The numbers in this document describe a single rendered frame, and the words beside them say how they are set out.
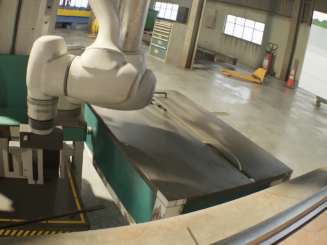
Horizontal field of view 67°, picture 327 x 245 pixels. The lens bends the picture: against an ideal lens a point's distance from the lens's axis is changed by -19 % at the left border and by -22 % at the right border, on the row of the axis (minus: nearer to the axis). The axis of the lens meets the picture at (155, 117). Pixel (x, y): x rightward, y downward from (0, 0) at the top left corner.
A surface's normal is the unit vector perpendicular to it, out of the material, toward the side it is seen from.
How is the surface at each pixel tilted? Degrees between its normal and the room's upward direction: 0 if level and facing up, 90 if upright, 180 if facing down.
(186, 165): 0
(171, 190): 0
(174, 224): 0
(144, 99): 101
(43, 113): 90
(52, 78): 93
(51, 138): 90
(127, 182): 90
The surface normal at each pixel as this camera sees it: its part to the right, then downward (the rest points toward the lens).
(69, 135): 0.37, 0.39
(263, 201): 0.19, -0.92
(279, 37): -0.79, 0.05
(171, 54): 0.58, 0.36
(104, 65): 0.11, -0.17
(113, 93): 0.13, 0.58
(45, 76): 0.06, 0.36
